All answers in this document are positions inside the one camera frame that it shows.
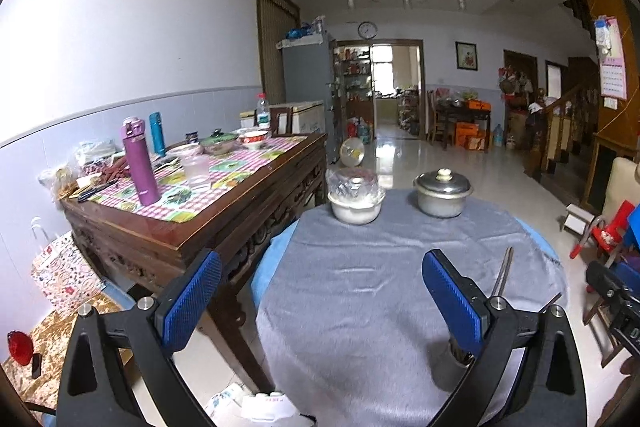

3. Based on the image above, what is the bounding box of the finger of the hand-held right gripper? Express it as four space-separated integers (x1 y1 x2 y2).
586 261 632 304

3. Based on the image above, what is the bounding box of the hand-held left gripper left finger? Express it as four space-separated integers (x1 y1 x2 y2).
56 249 223 427

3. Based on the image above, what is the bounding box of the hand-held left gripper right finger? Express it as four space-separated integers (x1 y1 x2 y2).
422 249 589 427

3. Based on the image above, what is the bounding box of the red plastic chair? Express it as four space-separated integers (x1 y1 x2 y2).
570 201 640 259

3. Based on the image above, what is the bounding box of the small white step stool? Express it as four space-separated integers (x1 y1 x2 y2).
562 204 593 238

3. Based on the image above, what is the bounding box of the carved wooden sideboard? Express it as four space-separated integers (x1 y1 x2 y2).
60 132 328 395

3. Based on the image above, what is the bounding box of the blue table cover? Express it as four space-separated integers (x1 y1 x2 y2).
250 216 561 308

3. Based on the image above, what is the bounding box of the grey table cloth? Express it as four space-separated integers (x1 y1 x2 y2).
255 188 568 427

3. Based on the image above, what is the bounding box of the beige chair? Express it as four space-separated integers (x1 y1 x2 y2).
597 157 640 233

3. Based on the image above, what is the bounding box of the aluminium pot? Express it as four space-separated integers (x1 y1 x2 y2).
416 187 470 219

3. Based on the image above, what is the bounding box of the white patterned packet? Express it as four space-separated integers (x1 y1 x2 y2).
204 382 313 423

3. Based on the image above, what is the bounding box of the clear plastic container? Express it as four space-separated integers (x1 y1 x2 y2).
180 155 211 192

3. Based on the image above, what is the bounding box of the patterned gift bag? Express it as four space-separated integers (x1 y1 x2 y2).
30 217 107 314

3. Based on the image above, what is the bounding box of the white pot with plastic wrap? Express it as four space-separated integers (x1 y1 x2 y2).
326 168 387 225

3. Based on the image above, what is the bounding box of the checkered tablecloth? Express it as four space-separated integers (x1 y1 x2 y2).
77 134 308 224

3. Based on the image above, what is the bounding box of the gold patterned cushion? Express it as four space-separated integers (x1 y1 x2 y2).
0 296 133 413

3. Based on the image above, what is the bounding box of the purple thermos bottle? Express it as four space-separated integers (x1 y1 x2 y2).
120 117 161 205

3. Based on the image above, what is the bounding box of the bowl with glass lid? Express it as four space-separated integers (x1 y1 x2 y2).
199 129 239 156

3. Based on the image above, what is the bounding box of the wooden stair railing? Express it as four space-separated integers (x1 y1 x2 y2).
522 82 601 180

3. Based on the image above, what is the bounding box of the orange cardboard box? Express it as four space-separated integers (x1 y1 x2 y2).
454 123 488 151

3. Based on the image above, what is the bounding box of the teal thermos bottle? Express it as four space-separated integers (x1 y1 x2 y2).
148 111 167 158

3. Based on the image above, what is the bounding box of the red and white bowl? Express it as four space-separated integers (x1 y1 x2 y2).
239 130 269 151

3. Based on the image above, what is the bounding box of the clear plastic bag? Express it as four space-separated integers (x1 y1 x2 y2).
75 141 118 168

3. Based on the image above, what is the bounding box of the red round object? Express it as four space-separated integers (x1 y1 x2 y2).
7 331 34 364

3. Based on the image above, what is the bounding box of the white floor fan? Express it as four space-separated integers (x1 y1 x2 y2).
340 139 366 168

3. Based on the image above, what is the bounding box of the wooden dining table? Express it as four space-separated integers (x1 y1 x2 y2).
429 99 493 152

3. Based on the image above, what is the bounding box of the plastic water bottle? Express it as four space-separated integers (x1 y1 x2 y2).
256 93 271 130

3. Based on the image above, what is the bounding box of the white chest freezer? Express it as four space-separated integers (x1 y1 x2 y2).
292 101 326 135

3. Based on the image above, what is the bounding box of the glass display shelf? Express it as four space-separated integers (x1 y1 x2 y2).
336 46 373 142

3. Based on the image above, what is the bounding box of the grey refrigerator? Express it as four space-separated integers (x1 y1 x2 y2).
281 34 337 158

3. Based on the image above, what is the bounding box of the brown door curtain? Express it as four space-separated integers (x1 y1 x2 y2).
256 0 301 105

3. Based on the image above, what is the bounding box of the black handled knife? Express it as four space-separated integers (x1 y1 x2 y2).
77 179 119 204

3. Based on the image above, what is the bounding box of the wall calendar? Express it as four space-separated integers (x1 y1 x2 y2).
594 17 628 101

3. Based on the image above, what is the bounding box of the framed wall picture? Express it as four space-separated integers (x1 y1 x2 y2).
455 42 478 71

